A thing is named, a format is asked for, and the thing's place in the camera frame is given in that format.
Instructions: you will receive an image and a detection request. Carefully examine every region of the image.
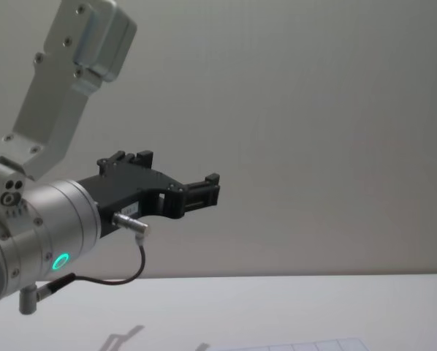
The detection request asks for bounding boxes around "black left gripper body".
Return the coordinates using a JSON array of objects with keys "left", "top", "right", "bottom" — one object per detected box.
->
[{"left": 75, "top": 163, "right": 186, "bottom": 239}]

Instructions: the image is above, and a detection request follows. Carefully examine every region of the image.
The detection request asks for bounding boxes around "white table cloth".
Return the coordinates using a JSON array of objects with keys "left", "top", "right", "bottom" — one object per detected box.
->
[{"left": 0, "top": 272, "right": 437, "bottom": 351}]

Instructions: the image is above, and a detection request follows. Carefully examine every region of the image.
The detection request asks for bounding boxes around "thin dark gripper cable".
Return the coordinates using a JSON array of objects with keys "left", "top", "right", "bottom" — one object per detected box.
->
[{"left": 18, "top": 211, "right": 153, "bottom": 316}]

